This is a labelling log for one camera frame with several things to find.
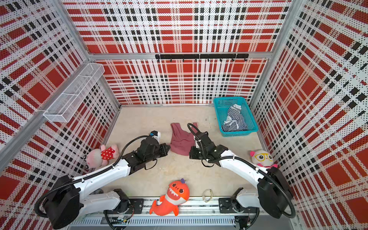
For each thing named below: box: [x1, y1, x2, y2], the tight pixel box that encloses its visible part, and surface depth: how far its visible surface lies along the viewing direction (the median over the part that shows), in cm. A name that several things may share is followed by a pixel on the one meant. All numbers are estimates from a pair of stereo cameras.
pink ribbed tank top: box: [170, 122, 199, 156], surface depth 101 cm
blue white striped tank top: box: [221, 103, 249, 132], surface depth 108 cm
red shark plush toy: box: [149, 178, 191, 217], surface depth 72 cm
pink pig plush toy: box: [85, 144, 120, 170], surface depth 89 cm
